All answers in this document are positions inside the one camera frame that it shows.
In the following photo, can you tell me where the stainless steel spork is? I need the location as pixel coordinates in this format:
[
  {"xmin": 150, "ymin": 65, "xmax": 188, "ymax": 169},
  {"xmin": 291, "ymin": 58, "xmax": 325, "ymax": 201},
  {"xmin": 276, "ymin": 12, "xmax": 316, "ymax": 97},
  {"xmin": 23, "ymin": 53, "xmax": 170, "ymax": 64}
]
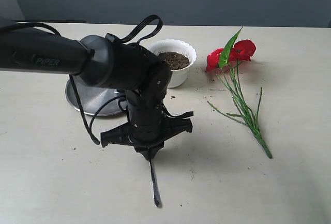
[{"xmin": 149, "ymin": 159, "xmax": 162, "ymax": 208}]

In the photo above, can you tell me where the artificial red flower stem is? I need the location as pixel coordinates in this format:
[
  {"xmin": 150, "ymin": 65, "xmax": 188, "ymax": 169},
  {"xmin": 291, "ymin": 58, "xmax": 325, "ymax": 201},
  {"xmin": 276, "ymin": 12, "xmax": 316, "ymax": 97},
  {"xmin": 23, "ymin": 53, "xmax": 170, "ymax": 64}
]
[{"xmin": 206, "ymin": 27, "xmax": 273, "ymax": 159}]

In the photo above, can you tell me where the white scalloped flower pot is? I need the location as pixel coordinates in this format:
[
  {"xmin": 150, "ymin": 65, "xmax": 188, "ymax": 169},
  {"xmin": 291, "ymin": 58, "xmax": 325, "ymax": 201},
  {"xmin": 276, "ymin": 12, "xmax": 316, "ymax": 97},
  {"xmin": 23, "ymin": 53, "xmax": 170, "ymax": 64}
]
[{"xmin": 147, "ymin": 39, "xmax": 197, "ymax": 88}]

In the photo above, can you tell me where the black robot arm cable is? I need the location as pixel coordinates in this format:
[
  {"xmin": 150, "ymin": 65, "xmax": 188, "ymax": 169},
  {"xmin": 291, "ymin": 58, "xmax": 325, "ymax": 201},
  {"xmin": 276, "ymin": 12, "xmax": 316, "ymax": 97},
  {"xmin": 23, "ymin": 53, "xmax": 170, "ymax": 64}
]
[{"xmin": 0, "ymin": 14, "xmax": 194, "ymax": 146}]

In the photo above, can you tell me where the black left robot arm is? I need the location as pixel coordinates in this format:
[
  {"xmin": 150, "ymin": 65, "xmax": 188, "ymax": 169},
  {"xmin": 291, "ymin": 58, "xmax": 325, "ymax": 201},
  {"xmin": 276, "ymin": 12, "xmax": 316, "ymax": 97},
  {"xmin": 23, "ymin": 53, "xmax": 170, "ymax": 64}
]
[{"xmin": 1, "ymin": 15, "xmax": 193, "ymax": 160}]

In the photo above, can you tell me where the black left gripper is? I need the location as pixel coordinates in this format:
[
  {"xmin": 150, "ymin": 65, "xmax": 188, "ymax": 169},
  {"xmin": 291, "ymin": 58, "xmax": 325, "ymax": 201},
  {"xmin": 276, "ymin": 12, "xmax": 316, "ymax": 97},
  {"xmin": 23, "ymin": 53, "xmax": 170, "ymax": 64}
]
[{"xmin": 100, "ymin": 91, "xmax": 193, "ymax": 161}]

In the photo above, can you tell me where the round stainless steel plate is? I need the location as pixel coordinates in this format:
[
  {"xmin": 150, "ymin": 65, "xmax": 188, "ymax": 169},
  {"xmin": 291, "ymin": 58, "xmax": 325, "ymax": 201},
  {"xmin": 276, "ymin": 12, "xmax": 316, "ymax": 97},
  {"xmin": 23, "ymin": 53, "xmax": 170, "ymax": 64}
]
[{"xmin": 65, "ymin": 80, "xmax": 125, "ymax": 116}]

